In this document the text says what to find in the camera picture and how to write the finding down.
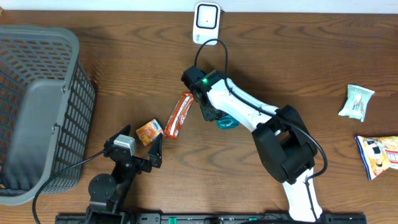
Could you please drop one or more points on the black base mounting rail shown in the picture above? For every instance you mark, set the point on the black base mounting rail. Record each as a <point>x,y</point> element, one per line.
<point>156,218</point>

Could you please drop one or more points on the pale green snack packet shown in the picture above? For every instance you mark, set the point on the pale green snack packet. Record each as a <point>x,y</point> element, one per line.
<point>357,100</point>

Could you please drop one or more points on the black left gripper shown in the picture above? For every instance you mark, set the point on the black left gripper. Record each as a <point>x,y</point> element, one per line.
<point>154,158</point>

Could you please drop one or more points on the orange red snack bar wrapper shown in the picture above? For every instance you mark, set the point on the orange red snack bar wrapper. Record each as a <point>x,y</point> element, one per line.
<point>178,115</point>

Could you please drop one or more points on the grey plastic shopping basket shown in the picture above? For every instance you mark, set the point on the grey plastic shopping basket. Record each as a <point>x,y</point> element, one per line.
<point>47,106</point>

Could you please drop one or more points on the yellow chips snack bag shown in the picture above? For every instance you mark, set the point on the yellow chips snack bag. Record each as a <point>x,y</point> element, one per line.
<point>377,154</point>

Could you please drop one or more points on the small orange tissue pack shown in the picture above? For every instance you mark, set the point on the small orange tissue pack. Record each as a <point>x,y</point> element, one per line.
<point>148,132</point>

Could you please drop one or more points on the white barcode scanner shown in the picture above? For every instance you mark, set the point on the white barcode scanner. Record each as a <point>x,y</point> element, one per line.
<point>206,22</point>

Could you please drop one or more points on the teal Listerine mouthwash bottle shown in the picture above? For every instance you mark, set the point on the teal Listerine mouthwash bottle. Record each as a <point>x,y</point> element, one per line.
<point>227,122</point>

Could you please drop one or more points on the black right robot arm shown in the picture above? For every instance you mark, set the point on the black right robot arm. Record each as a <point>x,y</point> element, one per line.
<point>283,143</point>

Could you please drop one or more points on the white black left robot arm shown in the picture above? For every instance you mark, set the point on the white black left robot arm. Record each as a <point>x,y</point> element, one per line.
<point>108,191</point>

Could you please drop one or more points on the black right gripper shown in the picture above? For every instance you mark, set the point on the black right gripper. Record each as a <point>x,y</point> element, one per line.
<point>209,117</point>

